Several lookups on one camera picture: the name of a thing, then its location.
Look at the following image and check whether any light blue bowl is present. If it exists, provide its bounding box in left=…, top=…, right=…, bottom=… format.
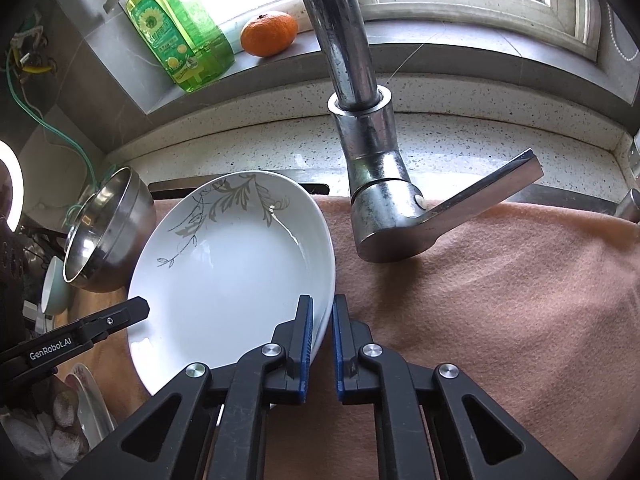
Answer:
left=41, top=255, right=75, bottom=316

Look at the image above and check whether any green dish soap bottle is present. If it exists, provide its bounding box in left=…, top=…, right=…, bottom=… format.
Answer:
left=114, top=0, right=236, bottom=93

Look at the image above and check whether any yellow hose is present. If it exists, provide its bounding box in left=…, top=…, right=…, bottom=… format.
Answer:
left=15, top=57, right=56, bottom=75

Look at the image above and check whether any white power adapter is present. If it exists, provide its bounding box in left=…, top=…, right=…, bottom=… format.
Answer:
left=22, top=300, right=56, bottom=333

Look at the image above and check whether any person's left hand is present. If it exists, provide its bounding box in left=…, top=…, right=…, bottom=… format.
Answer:
left=0, top=390, right=93, bottom=468

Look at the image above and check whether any white leaf pattern plate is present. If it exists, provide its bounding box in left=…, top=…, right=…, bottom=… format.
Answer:
left=126, top=171, right=337, bottom=397

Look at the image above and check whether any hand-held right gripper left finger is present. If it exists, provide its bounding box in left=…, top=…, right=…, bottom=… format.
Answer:
left=60, top=294, right=316, bottom=480

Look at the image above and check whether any large steel bowl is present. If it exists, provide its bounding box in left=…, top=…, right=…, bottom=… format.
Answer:
left=62, top=165, right=158, bottom=292

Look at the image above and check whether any pink floral plate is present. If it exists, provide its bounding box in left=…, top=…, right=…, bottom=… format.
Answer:
left=67, top=362, right=118, bottom=453

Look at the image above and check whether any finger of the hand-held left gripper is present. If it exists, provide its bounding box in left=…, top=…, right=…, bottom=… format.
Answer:
left=74, top=296, right=151, bottom=343

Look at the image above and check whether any chrome faucet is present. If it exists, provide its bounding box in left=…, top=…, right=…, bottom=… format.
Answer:
left=285, top=0, right=545, bottom=264

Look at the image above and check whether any teal cable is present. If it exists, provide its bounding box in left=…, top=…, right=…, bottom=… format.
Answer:
left=5, top=35, right=108, bottom=221

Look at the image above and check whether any pink cloth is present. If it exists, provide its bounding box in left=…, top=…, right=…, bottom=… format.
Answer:
left=260, top=194, right=640, bottom=480

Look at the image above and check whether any orange cloth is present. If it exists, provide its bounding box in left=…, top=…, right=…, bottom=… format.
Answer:
left=65, top=280, right=151, bottom=431

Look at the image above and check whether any orange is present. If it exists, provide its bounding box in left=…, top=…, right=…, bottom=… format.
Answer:
left=240, top=11, right=298, bottom=58

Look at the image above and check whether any white ring light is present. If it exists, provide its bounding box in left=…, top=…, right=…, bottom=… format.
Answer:
left=0, top=140, right=23, bottom=233

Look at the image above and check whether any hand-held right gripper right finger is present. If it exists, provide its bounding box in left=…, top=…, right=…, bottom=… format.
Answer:
left=331, top=294, right=578, bottom=480

